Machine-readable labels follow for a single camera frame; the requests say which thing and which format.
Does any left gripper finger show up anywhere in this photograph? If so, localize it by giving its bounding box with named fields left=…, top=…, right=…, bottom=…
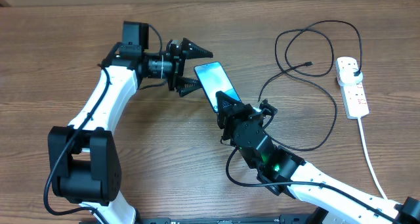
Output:
left=181, top=38, right=213, bottom=59
left=176, top=77, right=202, bottom=97

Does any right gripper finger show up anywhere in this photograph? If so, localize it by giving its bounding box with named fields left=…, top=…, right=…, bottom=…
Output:
left=215, top=90, right=242, bottom=113
left=259, top=99, right=278, bottom=116

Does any Samsung Galaxy smartphone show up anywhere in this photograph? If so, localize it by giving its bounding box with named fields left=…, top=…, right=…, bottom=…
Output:
left=194, top=62, right=241, bottom=113

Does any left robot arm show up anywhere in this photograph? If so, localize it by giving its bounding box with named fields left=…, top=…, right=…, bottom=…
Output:
left=43, top=21, right=213, bottom=223

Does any white charger plug adapter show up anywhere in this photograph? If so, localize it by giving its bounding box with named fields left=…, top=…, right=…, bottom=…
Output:
left=337, top=68, right=364, bottom=86

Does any white power strip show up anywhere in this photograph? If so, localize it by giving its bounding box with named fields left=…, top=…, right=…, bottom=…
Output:
left=335, top=56, right=369, bottom=119

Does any white power strip cord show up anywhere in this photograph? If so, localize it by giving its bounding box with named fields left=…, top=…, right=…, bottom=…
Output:
left=356, top=116, right=390, bottom=201

